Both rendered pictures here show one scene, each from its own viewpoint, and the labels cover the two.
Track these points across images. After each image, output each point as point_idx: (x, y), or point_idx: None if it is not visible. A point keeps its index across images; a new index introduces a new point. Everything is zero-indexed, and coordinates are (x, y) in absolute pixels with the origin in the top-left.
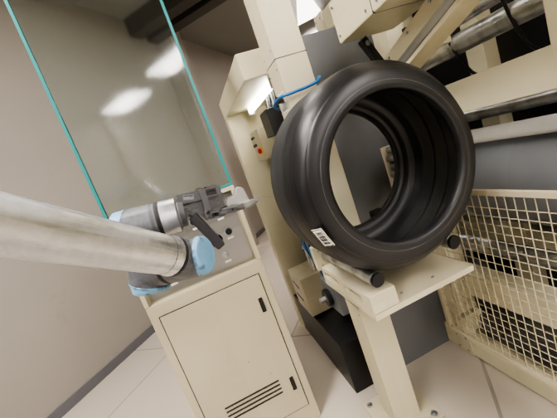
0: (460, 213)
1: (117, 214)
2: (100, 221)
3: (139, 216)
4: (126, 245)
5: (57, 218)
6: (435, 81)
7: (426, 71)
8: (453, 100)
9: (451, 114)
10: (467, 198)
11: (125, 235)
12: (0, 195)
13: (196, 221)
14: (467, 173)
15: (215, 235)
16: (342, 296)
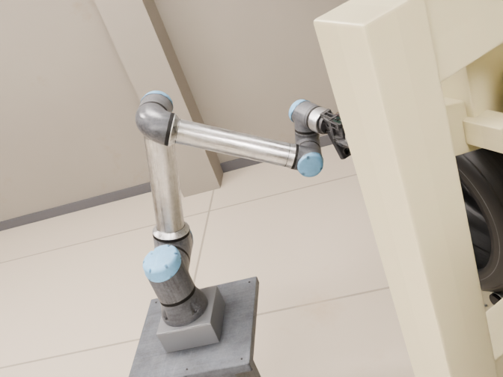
0: (484, 285)
1: (294, 105)
2: (240, 142)
3: (300, 115)
4: (251, 155)
5: (218, 143)
6: (473, 171)
7: (486, 152)
8: (491, 199)
9: (482, 208)
10: (493, 280)
11: (251, 150)
12: (200, 133)
13: (329, 135)
14: (494, 264)
15: (338, 149)
16: None
